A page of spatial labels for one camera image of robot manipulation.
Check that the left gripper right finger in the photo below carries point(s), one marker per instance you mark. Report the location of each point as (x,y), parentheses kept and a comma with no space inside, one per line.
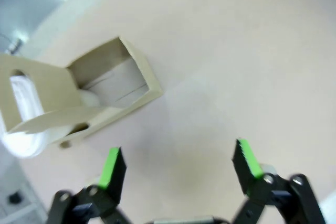
(252,179)

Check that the white paper cup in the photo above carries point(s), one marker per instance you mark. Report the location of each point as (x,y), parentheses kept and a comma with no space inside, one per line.
(123,79)

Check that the white plastic bag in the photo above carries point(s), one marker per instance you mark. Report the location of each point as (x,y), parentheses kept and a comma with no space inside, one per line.
(29,142)

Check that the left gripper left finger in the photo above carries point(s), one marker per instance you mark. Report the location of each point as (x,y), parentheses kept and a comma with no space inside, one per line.
(113,182)

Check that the brown cardboard drink carrier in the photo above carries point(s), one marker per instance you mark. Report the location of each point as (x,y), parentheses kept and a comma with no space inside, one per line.
(52,85)

